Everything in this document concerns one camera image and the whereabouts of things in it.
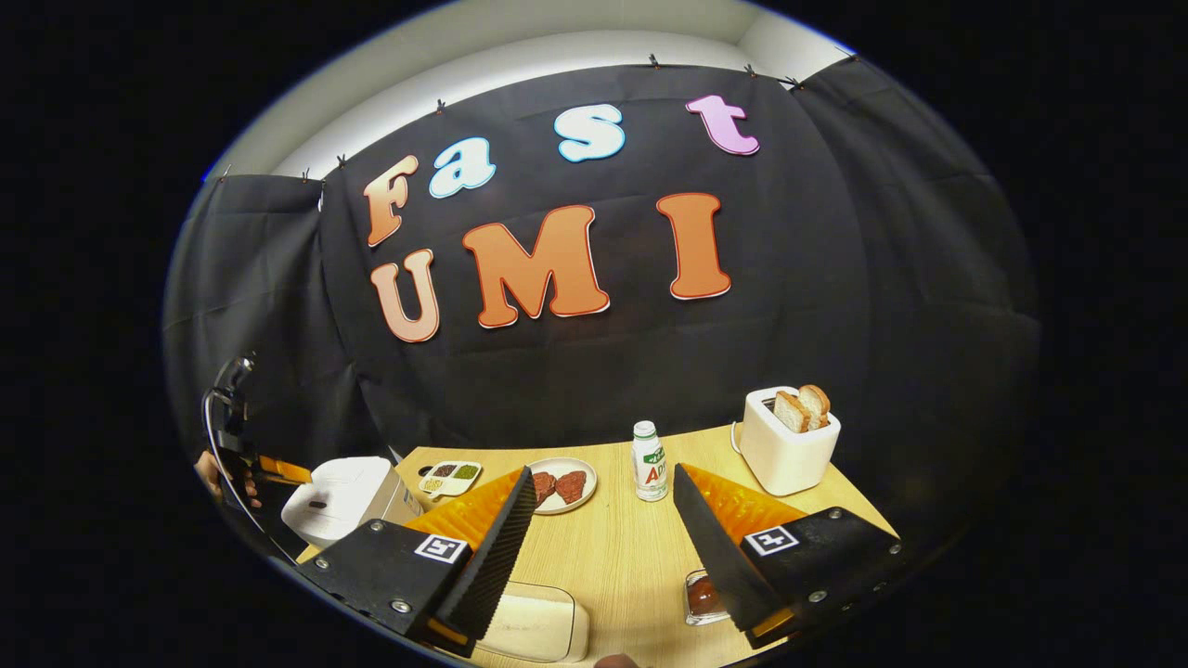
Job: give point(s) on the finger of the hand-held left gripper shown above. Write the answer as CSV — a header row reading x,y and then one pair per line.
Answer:
x,y
283,470

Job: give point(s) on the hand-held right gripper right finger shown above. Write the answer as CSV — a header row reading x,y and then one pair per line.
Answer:
x,y
715,557

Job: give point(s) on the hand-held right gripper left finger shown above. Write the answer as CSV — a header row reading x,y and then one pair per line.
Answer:
x,y
497,557

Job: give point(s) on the red meat piece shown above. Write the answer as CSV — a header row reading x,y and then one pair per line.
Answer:
x,y
544,487
571,486

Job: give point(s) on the white compartment seasoning dish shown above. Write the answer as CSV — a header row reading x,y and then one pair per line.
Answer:
x,y
450,478

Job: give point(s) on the white round plate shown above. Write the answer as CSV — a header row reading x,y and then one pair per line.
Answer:
x,y
580,506

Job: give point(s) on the white drink bottle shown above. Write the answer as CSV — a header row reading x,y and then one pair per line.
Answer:
x,y
650,468

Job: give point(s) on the white toaster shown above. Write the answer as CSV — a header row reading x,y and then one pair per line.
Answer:
x,y
789,459

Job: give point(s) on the toasted bread slice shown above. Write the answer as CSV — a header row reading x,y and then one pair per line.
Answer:
x,y
791,413
816,404

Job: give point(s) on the black backdrop cloth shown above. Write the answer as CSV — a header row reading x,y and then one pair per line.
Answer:
x,y
835,306

